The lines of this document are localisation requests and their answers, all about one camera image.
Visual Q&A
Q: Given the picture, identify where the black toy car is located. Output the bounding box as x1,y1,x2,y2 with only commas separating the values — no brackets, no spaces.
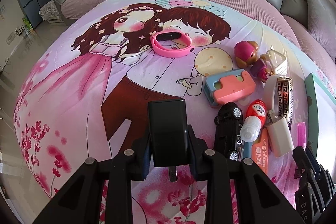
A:
214,102,244,161

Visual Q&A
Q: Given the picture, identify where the magenta translucent lighter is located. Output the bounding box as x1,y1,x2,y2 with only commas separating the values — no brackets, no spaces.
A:
297,122,306,149

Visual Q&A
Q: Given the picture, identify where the white USB power adapter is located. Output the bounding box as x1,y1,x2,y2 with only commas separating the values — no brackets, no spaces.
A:
265,110,294,157

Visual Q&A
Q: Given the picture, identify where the red white glue bottle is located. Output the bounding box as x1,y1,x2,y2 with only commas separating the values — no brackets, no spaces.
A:
240,99,266,143

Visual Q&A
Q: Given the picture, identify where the white smart wristband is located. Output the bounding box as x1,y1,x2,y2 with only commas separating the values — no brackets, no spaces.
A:
262,75,284,113

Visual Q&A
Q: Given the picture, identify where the black USB power adapter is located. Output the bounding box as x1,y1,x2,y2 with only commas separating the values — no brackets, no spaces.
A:
147,99,188,182

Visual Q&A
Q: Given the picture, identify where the blue and salmon toy block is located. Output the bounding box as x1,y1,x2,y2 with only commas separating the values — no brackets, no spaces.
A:
203,69,256,107

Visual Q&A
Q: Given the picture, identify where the white hair claw clip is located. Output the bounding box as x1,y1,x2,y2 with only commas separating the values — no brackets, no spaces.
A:
260,49,288,76

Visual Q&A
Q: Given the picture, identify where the pink-haired toy doll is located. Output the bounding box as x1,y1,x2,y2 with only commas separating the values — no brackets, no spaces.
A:
234,41,272,83

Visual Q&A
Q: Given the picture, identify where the orange carrot knife toy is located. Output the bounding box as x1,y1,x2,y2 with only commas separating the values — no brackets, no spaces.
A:
243,128,269,174

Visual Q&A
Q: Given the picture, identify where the teal-edged white cardboard tray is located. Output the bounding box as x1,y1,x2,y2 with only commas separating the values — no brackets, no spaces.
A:
304,69,336,156

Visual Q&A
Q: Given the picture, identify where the cartoon print blanket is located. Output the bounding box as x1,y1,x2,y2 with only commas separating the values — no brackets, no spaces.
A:
14,0,293,198

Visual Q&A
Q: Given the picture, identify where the purple grey cushion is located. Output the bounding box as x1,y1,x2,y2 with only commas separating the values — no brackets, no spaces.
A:
307,0,335,62

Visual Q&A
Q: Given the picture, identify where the pink smart wristband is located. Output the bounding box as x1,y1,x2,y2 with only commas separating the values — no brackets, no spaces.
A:
150,31,195,58

